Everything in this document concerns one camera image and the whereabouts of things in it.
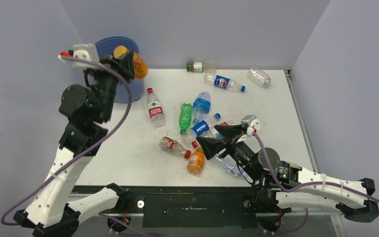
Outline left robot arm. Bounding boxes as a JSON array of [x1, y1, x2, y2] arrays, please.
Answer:
[[13, 51, 135, 237]]

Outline red label water bottle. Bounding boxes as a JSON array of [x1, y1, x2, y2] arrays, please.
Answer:
[[147, 87, 166, 128]]

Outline red cap tea bottle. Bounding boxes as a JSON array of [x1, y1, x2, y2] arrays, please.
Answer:
[[159, 136, 191, 159]]

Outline blue label crushed bottle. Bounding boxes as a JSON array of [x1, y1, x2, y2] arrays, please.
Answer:
[[192, 91, 211, 125]]

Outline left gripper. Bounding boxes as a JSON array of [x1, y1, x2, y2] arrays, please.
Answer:
[[91, 49, 135, 120]]

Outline green plastic bottle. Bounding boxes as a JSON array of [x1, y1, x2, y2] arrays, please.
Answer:
[[179, 103, 192, 134]]

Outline Pepsi English label bottle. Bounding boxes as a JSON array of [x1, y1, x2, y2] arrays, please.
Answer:
[[182, 113, 221, 143]]

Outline clear plastic jar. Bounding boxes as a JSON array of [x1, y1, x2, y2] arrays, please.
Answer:
[[247, 69, 271, 88]]

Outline green cap brown bottle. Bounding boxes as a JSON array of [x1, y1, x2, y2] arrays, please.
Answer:
[[186, 61, 216, 73]]

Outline large crushed clear bottle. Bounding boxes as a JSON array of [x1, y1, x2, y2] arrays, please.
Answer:
[[215, 155, 244, 178]]

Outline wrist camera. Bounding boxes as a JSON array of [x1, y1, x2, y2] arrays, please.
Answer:
[[241, 115, 261, 136], [58, 43, 99, 70]]

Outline blue plastic bin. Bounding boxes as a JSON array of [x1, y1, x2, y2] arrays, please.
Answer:
[[95, 36, 145, 104]]

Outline orange juice bottle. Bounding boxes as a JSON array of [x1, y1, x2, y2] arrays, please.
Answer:
[[113, 45, 149, 80], [186, 147, 205, 175]]

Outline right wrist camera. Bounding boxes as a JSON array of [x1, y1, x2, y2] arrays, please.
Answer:
[[241, 115, 261, 136]]

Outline Pepsi logo bottle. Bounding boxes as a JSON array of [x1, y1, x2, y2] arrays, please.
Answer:
[[203, 73, 246, 93]]

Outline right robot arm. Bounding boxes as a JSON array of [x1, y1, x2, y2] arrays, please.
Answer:
[[196, 119, 379, 223]]

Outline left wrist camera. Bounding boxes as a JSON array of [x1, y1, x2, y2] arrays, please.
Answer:
[[58, 43, 99, 70]]

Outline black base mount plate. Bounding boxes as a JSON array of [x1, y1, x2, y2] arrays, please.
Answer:
[[70, 186, 292, 229]]

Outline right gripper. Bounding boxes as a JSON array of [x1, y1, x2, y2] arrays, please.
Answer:
[[195, 124, 259, 180]]

